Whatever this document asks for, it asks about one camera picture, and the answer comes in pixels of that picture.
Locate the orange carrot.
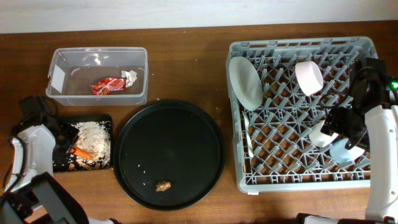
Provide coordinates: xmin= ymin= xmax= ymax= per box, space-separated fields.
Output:
xmin=70 ymin=146 xmax=93 ymax=160

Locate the cream plastic cup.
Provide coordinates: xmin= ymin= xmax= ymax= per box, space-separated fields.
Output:
xmin=308 ymin=120 xmax=338 ymax=147

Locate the blue plastic cup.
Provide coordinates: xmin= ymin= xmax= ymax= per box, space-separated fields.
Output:
xmin=329 ymin=139 xmax=365 ymax=164

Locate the pink saucer plate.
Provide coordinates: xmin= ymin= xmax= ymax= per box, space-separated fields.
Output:
xmin=295 ymin=61 xmax=323 ymax=96

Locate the red snack wrapper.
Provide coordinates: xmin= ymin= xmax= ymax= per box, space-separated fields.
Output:
xmin=91 ymin=77 xmax=126 ymax=95

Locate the white tissue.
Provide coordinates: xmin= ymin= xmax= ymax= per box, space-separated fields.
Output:
xmin=121 ymin=70 xmax=137 ymax=88

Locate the white plastic fork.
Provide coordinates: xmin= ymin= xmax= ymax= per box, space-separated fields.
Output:
xmin=242 ymin=111 xmax=254 ymax=159

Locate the grey plate with food scraps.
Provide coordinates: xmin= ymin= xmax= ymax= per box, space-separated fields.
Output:
xmin=228 ymin=57 xmax=263 ymax=111

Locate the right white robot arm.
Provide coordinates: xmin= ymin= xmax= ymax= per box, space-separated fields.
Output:
xmin=321 ymin=58 xmax=397 ymax=223

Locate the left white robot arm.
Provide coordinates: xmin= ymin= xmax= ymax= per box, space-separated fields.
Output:
xmin=1 ymin=96 xmax=113 ymax=223

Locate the grey dishwasher rack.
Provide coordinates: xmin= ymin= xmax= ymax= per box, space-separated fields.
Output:
xmin=226 ymin=37 xmax=379 ymax=194

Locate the pile of food scraps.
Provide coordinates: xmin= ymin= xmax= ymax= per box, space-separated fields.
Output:
xmin=68 ymin=121 xmax=111 ymax=171

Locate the black rectangular tray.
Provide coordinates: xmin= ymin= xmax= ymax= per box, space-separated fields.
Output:
xmin=52 ymin=114 xmax=113 ymax=173

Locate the clear plastic bin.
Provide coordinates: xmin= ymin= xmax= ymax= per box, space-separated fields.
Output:
xmin=46 ymin=47 xmax=149 ymax=106

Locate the round black serving tray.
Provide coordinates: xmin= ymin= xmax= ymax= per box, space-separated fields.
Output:
xmin=112 ymin=101 xmax=226 ymax=211

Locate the brown food chunk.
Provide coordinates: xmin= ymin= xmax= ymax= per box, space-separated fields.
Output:
xmin=155 ymin=180 xmax=172 ymax=192

